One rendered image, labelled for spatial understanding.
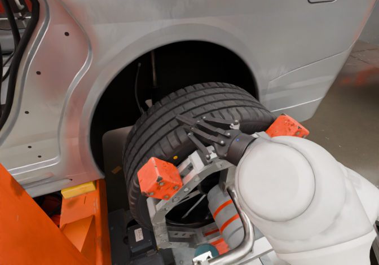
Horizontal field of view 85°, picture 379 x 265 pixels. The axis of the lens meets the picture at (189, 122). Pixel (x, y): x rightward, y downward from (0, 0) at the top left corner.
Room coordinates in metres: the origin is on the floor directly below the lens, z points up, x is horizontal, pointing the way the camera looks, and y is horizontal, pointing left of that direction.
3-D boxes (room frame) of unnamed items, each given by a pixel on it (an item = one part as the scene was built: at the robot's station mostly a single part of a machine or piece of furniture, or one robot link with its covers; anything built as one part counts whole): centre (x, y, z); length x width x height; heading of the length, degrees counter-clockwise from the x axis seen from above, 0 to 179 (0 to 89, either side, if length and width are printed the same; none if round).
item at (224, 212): (0.34, -0.16, 0.85); 0.21 x 0.14 x 0.14; 21
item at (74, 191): (0.59, 0.52, 0.71); 0.14 x 0.14 x 0.05; 21
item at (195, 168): (0.41, -0.13, 0.85); 0.54 x 0.07 x 0.54; 111
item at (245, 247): (0.26, -0.08, 1.03); 0.19 x 0.18 x 0.11; 21
